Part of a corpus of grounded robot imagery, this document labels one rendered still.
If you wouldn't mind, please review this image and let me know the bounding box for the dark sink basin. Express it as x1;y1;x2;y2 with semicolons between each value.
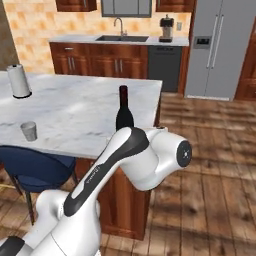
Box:
95;34;150;43

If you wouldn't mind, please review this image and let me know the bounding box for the wooden wall cupboard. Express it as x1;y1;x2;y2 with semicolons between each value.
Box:
155;0;196;14
55;0;98;13

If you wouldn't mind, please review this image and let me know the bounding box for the tall wooden cupboard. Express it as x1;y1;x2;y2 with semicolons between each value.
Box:
234;19;256;102

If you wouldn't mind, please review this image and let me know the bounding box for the silver tap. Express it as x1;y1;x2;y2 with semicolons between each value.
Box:
113;17;128;37

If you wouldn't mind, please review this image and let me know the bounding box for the white paper towel roll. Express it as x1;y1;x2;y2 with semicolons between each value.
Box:
6;63;33;100

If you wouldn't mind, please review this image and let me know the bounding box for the dark wine bottle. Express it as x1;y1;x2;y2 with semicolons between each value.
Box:
115;85;135;133

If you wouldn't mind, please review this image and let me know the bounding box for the wooden base cupboard run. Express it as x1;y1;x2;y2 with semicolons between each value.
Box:
49;42;149;80

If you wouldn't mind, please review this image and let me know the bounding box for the blue chair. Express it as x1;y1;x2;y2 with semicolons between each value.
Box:
0;145;78;226

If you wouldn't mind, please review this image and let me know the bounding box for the dark grey dishwasher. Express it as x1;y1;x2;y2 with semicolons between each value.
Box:
147;45;184;94

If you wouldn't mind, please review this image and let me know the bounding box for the wooden island counter base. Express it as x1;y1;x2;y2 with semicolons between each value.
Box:
73;96;163;242

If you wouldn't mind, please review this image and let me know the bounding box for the stainless steel fridge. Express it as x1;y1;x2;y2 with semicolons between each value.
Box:
184;0;256;102

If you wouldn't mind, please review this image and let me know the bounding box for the clear glass cup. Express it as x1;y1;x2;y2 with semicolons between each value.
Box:
20;120;38;142

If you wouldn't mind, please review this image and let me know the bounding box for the black coffee machine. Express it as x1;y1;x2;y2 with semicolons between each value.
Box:
158;14;175;44

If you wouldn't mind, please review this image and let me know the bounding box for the grey framed window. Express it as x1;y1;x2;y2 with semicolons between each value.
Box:
100;0;153;19

